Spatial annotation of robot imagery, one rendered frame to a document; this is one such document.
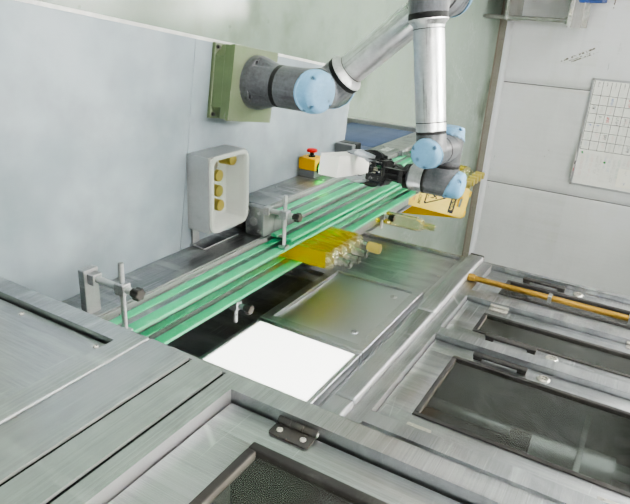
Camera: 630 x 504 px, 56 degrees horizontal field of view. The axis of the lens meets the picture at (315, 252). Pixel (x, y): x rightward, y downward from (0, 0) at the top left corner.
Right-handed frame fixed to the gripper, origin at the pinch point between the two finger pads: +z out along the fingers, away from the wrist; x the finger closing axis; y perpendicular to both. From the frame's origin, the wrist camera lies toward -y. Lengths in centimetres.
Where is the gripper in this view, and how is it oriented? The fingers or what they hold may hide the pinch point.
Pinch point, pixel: (350, 164)
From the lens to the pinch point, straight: 182.0
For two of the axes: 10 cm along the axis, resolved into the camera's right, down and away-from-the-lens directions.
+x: -1.3, 9.6, 2.6
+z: -8.6, -2.4, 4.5
